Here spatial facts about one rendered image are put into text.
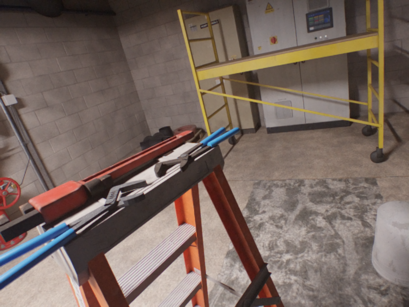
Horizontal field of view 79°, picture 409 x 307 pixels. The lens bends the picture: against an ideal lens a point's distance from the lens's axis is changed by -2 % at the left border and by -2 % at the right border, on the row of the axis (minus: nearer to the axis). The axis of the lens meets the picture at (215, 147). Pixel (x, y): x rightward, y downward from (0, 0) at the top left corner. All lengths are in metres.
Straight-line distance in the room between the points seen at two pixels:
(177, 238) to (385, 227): 1.16
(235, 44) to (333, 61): 1.38
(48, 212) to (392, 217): 1.55
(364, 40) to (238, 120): 2.26
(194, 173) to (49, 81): 3.75
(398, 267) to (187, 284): 1.15
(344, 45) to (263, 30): 1.44
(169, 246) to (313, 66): 3.32
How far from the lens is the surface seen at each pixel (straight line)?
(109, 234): 0.46
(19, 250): 0.47
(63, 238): 0.43
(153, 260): 0.81
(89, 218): 0.44
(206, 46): 4.15
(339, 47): 2.70
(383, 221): 1.64
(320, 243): 2.01
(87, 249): 0.45
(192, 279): 1.12
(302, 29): 3.77
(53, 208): 0.51
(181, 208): 0.85
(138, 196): 0.45
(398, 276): 1.81
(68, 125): 4.22
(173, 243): 0.83
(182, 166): 0.50
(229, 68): 2.87
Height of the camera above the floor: 1.38
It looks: 20 degrees down
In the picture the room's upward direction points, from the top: 13 degrees counter-clockwise
